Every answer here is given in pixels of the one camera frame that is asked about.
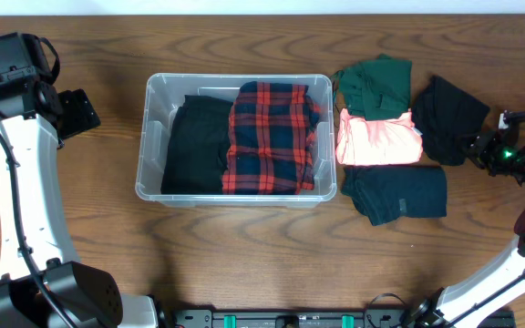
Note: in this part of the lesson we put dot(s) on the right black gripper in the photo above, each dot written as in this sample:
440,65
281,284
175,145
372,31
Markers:
478,147

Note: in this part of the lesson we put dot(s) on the black garment with tag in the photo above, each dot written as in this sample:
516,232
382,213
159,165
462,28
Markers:
445,115

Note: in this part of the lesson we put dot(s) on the dark teal garment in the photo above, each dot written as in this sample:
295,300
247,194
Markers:
386,193

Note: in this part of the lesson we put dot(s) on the dark green garment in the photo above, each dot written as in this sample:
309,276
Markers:
376,89

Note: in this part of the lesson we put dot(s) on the pink shirt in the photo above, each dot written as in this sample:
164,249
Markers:
393,141

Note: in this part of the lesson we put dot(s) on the clear plastic storage bin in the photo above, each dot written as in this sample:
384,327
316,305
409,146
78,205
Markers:
166,92

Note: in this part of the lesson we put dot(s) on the black pants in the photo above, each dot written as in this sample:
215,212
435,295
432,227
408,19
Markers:
199,141

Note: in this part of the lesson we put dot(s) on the red navy plaid cloth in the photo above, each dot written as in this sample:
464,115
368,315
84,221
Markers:
272,130

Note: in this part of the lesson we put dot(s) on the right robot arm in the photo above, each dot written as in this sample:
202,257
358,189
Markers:
468,303

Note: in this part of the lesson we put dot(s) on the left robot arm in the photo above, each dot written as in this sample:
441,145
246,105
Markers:
43,282

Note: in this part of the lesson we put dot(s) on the black mounting rail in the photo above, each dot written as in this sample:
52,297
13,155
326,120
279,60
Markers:
376,317

